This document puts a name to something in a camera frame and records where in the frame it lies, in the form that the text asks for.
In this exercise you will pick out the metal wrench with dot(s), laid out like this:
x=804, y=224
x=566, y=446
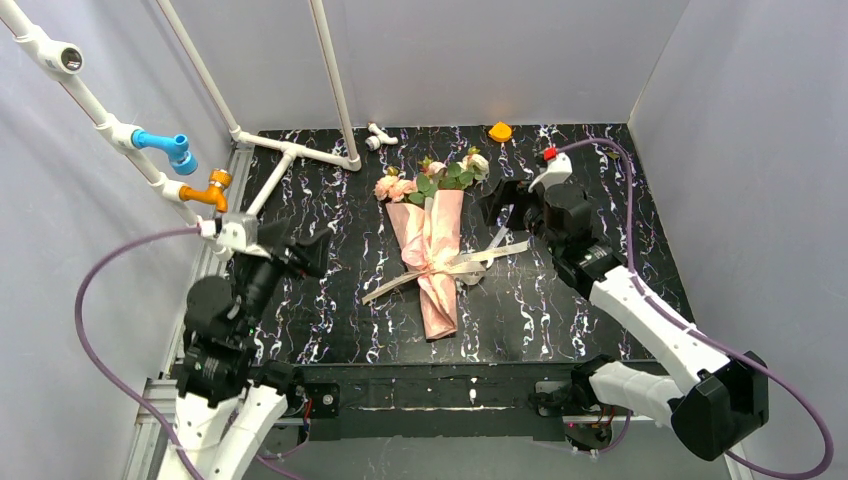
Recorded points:
x=498, y=238

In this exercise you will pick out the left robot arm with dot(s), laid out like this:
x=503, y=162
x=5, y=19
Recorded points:
x=225, y=405

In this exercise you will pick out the beige printed ribbon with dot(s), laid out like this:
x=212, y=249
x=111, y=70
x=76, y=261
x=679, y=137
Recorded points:
x=467, y=268

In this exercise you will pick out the pink wrapping paper sheet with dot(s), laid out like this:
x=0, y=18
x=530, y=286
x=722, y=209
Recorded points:
x=429, y=239

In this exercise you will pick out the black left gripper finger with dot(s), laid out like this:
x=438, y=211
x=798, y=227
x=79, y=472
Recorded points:
x=311, y=256
x=271, y=235

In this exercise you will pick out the fake white rose stem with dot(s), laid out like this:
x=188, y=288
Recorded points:
x=430, y=175

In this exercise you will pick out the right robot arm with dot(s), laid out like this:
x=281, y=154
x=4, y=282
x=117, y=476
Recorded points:
x=709, y=399

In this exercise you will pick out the fake cream rose stem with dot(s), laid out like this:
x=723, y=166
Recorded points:
x=472, y=169

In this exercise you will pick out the aluminium rail frame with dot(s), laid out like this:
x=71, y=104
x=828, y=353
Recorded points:
x=225, y=405

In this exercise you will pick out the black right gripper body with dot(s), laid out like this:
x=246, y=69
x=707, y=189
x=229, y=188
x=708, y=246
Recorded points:
x=515, y=206

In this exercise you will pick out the fake pink rose stem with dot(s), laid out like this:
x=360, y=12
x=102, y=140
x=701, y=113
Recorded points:
x=394, y=187

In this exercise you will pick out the brass orange tap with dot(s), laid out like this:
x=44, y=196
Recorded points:
x=219, y=181

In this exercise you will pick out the white PVC pipe frame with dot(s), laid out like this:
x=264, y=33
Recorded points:
x=67, y=196

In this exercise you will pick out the small orange object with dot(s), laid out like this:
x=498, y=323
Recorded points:
x=500, y=132

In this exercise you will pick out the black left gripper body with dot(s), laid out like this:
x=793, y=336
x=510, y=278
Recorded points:
x=287, y=245

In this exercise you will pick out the small white pipe fitting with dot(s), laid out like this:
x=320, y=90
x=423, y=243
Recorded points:
x=378, y=138

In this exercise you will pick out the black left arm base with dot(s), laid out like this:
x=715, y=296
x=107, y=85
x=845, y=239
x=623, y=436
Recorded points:
x=313, y=397

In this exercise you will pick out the blue plastic tap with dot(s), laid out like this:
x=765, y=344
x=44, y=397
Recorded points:
x=176, y=148

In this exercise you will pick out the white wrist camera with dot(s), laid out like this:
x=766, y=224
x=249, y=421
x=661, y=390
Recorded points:
x=557, y=169
x=232, y=233

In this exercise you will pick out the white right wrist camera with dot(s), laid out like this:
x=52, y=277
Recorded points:
x=557, y=169

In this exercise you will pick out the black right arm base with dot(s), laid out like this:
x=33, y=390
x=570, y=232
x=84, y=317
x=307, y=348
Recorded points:
x=574, y=395

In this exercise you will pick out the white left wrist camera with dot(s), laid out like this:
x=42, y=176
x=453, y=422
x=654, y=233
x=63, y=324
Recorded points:
x=232, y=233

